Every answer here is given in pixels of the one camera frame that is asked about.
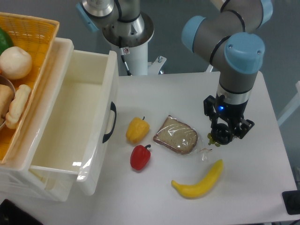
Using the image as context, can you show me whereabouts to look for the black object bottom left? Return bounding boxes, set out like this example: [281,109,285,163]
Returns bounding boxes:
[0,199,43,225]

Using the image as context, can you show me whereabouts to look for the black device at right edge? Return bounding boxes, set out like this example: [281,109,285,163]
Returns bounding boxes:
[282,190,300,215]

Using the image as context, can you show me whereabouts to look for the white drawer cabinet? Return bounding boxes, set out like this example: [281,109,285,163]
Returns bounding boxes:
[0,37,74,200]

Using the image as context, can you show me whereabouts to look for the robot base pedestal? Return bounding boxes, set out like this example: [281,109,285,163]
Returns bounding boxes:
[102,12,166,76]

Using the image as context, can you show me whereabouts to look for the green vegetable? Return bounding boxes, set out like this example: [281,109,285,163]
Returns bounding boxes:
[0,28,14,54]

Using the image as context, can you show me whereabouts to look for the upper white drawer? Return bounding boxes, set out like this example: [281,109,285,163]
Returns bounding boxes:
[30,50,119,202]

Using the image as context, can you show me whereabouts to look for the metal bowl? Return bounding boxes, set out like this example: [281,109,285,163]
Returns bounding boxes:
[0,76,15,130]

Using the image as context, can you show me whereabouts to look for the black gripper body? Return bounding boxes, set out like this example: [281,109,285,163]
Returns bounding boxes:
[203,95,255,138]

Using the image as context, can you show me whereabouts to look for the bread pieces in bowl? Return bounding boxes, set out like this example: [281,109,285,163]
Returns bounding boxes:
[0,84,14,125]

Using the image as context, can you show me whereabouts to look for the yellow woven basket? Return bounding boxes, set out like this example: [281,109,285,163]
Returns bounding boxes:
[0,12,60,164]

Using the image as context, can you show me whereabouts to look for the wrapped bread slice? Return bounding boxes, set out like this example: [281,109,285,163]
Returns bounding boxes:
[153,115,211,161]

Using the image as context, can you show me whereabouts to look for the red bell pepper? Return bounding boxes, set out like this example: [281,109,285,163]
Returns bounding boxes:
[130,144,151,171]

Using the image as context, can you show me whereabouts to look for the white round bun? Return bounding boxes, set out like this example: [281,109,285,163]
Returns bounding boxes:
[0,46,32,80]

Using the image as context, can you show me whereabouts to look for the yellow banana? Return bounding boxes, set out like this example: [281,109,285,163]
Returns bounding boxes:
[171,159,224,199]

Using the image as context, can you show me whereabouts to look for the dark mangosteen with green leaves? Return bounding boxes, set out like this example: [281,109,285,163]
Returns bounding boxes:
[208,123,229,145]

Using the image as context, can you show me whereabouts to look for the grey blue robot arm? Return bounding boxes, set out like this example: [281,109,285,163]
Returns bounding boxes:
[76,0,273,145]

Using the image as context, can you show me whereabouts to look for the long beige bread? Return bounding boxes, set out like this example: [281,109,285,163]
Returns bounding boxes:
[5,84,31,129]

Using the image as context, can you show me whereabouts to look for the yellow bell pepper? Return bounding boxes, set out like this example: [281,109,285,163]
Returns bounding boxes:
[126,117,150,144]

